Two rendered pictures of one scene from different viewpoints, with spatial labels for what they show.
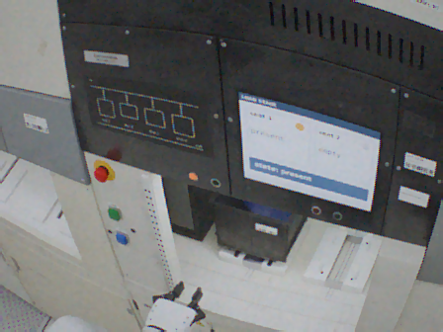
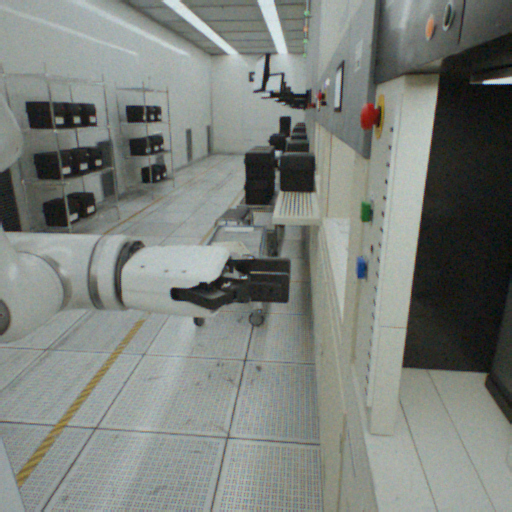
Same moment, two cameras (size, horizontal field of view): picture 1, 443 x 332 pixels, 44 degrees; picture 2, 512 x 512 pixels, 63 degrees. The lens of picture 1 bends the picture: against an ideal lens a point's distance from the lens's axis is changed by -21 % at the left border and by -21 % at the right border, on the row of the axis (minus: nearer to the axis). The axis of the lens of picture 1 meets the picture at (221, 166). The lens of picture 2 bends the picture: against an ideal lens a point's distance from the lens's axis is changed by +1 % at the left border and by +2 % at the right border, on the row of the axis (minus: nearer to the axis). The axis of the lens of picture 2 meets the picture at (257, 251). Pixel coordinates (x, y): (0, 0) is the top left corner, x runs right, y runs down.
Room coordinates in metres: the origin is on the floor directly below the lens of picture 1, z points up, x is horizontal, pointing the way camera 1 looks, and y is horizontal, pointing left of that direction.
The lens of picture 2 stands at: (0.68, -0.27, 1.36)
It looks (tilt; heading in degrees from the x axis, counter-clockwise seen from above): 19 degrees down; 67
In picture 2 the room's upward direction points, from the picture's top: straight up
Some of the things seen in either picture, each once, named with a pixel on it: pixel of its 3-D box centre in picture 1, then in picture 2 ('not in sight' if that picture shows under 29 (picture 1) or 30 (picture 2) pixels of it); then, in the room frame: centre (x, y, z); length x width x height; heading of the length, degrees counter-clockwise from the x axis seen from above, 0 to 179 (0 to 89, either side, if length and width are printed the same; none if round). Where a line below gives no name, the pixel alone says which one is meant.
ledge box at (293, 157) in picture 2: not in sight; (297, 171); (2.19, 2.52, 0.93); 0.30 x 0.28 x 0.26; 58
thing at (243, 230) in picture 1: (265, 202); not in sight; (1.25, -0.11, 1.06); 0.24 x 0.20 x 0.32; 61
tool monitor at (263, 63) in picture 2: not in sight; (280, 80); (2.29, 3.04, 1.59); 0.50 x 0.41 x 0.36; 151
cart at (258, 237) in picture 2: not in sight; (238, 268); (1.69, 2.47, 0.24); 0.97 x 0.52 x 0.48; 64
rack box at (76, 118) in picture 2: not in sight; (65, 114); (0.63, 5.00, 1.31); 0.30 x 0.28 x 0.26; 66
